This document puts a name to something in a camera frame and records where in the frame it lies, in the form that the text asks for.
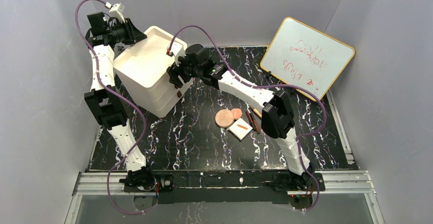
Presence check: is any aluminium front mounting rail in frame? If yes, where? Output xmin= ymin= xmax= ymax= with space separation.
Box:
xmin=73 ymin=170 xmax=376 ymax=195

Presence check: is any aluminium right side rail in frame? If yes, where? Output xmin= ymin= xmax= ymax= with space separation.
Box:
xmin=326 ymin=89 xmax=356 ymax=165

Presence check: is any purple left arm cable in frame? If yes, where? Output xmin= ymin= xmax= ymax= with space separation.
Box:
xmin=74 ymin=0 xmax=160 ymax=216

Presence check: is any white drawer organizer box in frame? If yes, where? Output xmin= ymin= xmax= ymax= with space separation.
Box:
xmin=113 ymin=26 xmax=194 ymax=118

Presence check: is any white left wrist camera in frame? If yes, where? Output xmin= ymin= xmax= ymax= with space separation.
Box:
xmin=108 ymin=3 xmax=125 ymax=23

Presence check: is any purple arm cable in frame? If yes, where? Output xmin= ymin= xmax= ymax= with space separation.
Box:
xmin=167 ymin=25 xmax=328 ymax=212
xmin=74 ymin=0 xmax=160 ymax=216

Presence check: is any white square makeup palette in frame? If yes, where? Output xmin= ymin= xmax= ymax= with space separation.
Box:
xmin=227 ymin=118 xmax=252 ymax=141

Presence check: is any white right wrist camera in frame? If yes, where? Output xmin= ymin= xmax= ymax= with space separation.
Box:
xmin=166 ymin=41 xmax=185 ymax=57

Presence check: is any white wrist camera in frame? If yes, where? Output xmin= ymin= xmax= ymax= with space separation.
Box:
xmin=166 ymin=41 xmax=185 ymax=57
xmin=108 ymin=3 xmax=125 ymax=23

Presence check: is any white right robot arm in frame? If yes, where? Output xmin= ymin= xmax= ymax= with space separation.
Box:
xmin=166 ymin=43 xmax=320 ymax=191

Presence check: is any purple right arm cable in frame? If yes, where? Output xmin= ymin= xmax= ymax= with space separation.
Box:
xmin=167 ymin=25 xmax=328 ymax=212

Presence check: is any dark brown makeup pencil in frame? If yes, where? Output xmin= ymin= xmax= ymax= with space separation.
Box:
xmin=246 ymin=109 xmax=258 ymax=133

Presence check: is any small round pink compact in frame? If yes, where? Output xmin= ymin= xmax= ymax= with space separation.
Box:
xmin=231 ymin=108 xmax=242 ymax=120

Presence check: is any large round pink compact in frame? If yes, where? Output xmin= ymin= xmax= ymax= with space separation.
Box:
xmin=215 ymin=109 xmax=234 ymax=128

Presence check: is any yellow framed whiteboard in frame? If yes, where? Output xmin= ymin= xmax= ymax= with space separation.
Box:
xmin=260 ymin=17 xmax=355 ymax=99

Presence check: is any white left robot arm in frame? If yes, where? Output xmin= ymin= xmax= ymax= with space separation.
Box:
xmin=84 ymin=12 xmax=157 ymax=191

